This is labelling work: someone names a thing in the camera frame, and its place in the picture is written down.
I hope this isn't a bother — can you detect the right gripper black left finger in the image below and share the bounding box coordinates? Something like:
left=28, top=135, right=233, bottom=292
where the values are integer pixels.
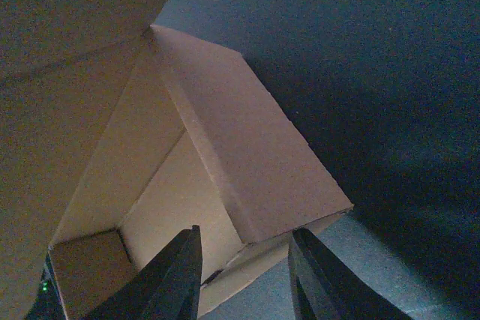
left=83, top=225, right=203, bottom=319

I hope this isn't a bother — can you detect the brown cardboard box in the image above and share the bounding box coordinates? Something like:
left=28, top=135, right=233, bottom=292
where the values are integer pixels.
left=1, top=0, right=352, bottom=319

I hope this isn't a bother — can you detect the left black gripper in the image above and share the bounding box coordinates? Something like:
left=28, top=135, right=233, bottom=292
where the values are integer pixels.
left=25, top=254, right=64, bottom=320

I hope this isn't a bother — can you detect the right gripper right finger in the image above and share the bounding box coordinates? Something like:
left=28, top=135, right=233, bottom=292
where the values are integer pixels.
left=288, top=228, right=410, bottom=319

